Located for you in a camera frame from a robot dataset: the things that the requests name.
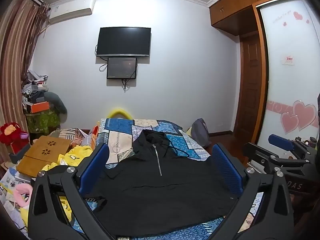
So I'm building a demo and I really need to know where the yellow foam tube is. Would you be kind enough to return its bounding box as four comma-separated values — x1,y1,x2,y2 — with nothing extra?
105,107,133,119

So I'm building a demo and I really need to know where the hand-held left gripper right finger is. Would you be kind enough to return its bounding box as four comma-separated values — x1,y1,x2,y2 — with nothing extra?
212,143,294,240

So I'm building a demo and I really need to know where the brown striped curtain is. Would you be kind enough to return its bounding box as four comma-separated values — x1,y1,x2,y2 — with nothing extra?
0,0,49,128

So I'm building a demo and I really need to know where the pink heart sticker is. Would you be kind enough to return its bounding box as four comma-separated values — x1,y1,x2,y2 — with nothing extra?
280,100,318,134

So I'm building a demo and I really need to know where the white sliding wardrobe door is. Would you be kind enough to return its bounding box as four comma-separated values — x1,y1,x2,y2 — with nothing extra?
257,0,320,152

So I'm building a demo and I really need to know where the green cloth covered stand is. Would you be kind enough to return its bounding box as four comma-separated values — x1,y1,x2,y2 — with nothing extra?
26,110,62,133

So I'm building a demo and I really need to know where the red plush toy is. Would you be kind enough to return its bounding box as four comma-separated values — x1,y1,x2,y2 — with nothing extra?
0,121,29,143

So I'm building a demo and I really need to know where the pink neck pillow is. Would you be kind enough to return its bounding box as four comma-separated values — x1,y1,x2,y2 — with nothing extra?
12,182,33,208

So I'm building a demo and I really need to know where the grey plush pillow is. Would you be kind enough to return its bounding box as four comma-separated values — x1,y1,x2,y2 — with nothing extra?
44,92,68,117

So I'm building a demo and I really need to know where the grey backpack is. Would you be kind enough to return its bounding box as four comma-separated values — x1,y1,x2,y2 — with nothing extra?
191,118,212,148

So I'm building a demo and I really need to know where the pile of clothes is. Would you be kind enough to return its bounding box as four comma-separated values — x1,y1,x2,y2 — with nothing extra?
21,69,49,110

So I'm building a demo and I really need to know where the black wall television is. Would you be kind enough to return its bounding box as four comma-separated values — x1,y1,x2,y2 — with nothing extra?
96,27,152,57

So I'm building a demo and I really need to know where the wooden lap desk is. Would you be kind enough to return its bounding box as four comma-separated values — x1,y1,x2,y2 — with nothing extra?
16,135,73,178

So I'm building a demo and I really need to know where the small black wall monitor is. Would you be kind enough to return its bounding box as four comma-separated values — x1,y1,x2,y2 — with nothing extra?
106,57,138,80

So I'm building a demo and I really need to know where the pile of papers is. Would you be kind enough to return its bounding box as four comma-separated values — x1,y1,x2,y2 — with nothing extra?
0,166,33,189

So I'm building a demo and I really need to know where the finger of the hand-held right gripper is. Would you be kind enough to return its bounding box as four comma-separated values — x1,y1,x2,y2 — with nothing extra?
268,134,313,155
243,142,311,174

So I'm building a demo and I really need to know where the black zip hoodie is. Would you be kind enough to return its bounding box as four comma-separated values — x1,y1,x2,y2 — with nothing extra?
84,129,248,239

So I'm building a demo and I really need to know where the orange grey striped cloth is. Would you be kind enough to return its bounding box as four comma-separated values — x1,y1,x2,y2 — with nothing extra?
50,127,88,146

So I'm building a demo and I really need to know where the blue patchwork bed blanket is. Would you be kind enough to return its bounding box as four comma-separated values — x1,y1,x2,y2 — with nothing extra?
85,117,265,240

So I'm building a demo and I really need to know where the yellow printed garment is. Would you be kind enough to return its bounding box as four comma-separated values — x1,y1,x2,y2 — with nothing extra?
20,145,95,230

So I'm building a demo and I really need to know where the orange box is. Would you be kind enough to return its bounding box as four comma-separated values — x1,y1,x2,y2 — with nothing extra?
30,102,50,113

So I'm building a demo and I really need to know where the dark grey box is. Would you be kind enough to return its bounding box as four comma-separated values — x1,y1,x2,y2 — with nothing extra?
10,142,32,163

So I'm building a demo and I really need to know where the white air conditioner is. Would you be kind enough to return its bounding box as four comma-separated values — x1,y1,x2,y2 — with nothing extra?
48,0,96,25

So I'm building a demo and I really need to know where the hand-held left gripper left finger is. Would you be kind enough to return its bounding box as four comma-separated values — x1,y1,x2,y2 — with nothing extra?
27,143,118,240

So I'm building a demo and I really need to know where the brown wooden room door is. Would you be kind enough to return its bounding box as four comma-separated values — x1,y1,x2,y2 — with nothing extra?
234,34,263,143

